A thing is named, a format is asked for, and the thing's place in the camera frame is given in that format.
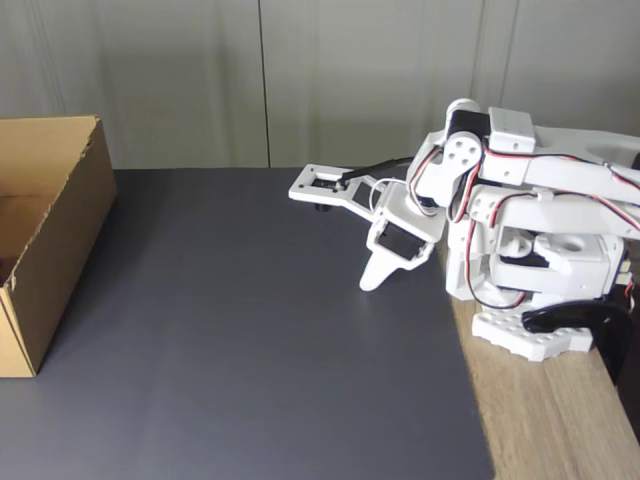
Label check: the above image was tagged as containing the red white black servo wire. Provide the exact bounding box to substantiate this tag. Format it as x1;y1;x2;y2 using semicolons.
405;147;484;224
479;147;640;209
462;217;531;309

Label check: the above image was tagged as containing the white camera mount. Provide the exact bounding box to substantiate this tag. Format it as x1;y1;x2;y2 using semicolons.
287;163;394;224

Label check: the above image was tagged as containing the black table clamp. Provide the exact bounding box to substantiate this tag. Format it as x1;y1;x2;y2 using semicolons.
521;301;634;386

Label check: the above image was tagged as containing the brown cardboard box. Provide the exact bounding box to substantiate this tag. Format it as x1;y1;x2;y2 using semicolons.
0;116;119;380

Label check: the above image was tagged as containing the black camera cable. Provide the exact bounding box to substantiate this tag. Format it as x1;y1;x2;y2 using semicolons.
339;156;416;187

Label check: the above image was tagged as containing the dark grey table mat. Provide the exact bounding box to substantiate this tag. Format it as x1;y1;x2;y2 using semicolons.
0;167;496;480

